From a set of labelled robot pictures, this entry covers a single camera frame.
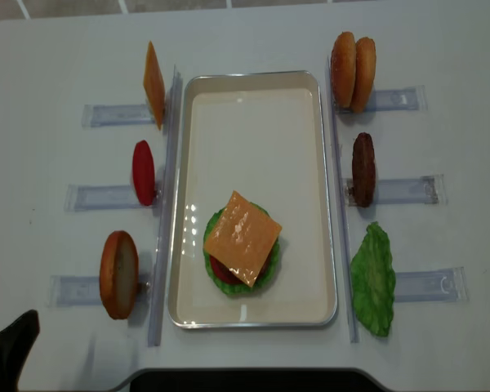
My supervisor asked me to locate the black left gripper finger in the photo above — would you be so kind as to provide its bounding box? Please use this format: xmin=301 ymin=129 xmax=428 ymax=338
xmin=0 ymin=310 xmax=40 ymax=391

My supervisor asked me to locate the orange cheese slice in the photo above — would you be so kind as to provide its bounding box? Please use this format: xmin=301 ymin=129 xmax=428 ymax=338
xmin=143 ymin=41 xmax=166 ymax=130
xmin=203 ymin=191 xmax=282 ymax=287

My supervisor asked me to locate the clear holder under tomato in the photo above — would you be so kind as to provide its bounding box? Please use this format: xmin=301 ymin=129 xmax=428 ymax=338
xmin=64 ymin=185 xmax=161 ymax=212

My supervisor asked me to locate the standing red tomato slice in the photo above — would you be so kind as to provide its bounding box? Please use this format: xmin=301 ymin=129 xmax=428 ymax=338
xmin=131 ymin=140 xmax=156 ymax=206

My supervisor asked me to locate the red tomato slice on tray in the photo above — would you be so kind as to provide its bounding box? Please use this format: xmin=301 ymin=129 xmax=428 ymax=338
xmin=209 ymin=256 xmax=243 ymax=285

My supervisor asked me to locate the green lettuce leaf on tray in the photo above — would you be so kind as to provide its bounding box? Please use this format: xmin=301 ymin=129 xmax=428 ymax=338
xmin=203 ymin=207 xmax=282 ymax=298

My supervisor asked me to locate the clear holder under cheese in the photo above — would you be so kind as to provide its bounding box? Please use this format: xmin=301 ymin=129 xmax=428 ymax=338
xmin=82 ymin=104 xmax=155 ymax=127

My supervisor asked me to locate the brown meat patty on tray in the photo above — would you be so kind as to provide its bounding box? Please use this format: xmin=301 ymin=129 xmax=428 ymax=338
xmin=257 ymin=241 xmax=279 ymax=278

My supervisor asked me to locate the standing green lettuce leaf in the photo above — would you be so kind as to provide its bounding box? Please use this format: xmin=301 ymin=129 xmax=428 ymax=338
xmin=350 ymin=221 xmax=396 ymax=338

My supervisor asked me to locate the standing dark meat patty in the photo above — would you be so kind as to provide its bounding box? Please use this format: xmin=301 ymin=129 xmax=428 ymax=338
xmin=352 ymin=132 xmax=376 ymax=207

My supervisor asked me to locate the clear holder under lettuce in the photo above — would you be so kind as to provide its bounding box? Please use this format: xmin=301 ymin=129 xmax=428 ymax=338
xmin=394 ymin=267 xmax=469 ymax=303

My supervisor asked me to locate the clear holder under left bun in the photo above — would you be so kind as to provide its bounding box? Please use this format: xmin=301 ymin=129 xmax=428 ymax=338
xmin=47 ymin=274 xmax=152 ymax=309

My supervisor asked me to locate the left standing bun half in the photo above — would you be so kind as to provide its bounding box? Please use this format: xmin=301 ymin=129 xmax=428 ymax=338
xmin=99 ymin=230 xmax=139 ymax=320

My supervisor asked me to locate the black base at table edge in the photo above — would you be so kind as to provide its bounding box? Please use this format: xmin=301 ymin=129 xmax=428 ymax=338
xmin=130 ymin=368 xmax=383 ymax=391

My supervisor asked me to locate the white rectangular metal tray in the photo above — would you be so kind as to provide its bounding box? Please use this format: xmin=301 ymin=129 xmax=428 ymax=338
xmin=167 ymin=71 xmax=337 ymax=329

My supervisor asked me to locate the glazed top bun half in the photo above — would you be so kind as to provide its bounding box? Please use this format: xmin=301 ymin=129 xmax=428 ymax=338
xmin=331 ymin=32 xmax=356 ymax=108

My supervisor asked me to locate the clear holder under patty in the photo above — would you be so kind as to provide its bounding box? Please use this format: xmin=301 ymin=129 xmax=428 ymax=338
xmin=344 ymin=174 xmax=448 ymax=207

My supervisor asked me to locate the plain right bun half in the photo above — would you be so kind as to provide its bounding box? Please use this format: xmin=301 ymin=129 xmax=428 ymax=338
xmin=350 ymin=37 xmax=376 ymax=113

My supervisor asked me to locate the clear holder under buns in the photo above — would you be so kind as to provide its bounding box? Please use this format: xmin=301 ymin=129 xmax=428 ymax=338
xmin=334 ymin=84 xmax=428 ymax=115

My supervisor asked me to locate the left clear acrylic rail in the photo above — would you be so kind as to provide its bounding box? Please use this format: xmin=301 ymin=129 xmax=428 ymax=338
xmin=147 ymin=65 xmax=183 ymax=347

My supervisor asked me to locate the clear acrylic rail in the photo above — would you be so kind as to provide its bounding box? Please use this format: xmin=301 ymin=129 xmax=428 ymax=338
xmin=326 ymin=55 xmax=359 ymax=343
xmin=147 ymin=65 xmax=183 ymax=347

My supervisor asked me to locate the right clear acrylic rail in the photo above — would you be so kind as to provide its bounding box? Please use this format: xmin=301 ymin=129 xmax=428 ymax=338
xmin=326 ymin=55 xmax=359 ymax=343

